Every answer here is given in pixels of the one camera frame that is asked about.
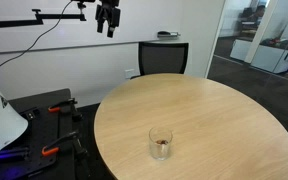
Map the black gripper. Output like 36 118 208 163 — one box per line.
95 0 122 39

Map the orange and black pen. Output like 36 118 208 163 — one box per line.
155 138 170 158

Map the clear drinking glass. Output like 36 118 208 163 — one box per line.
148 125 174 161

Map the whiteboard eraser on tray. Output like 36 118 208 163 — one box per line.
156 30 182 39

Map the black mesh office chair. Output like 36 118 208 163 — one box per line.
130 41 190 80

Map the seated person in office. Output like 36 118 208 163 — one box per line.
249 4 269 22

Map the white office cabinet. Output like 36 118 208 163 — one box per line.
250 42 288 75

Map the white wall outlet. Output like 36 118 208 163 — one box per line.
124 68 137 80

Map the black hanging camera cable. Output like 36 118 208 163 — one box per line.
0 0 73 77

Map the orange-handled black bar clamp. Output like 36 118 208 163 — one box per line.
47 97 84 122
40 130 90 158

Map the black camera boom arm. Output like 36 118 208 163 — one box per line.
0 2 87 37

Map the small black switch box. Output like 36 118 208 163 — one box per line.
26 107 41 120

